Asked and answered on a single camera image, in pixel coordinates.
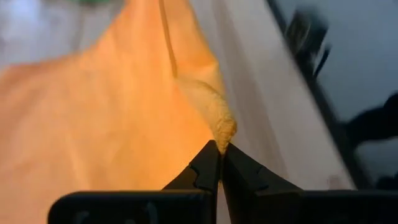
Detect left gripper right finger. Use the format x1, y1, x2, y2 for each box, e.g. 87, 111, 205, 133
222, 142, 398, 224

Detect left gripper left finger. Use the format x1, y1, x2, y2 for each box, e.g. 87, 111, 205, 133
48, 139, 221, 224

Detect orange microfiber towel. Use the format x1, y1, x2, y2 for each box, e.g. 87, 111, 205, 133
0, 0, 238, 224

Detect black aluminium rig frame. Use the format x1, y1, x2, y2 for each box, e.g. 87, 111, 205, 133
266, 0, 398, 191

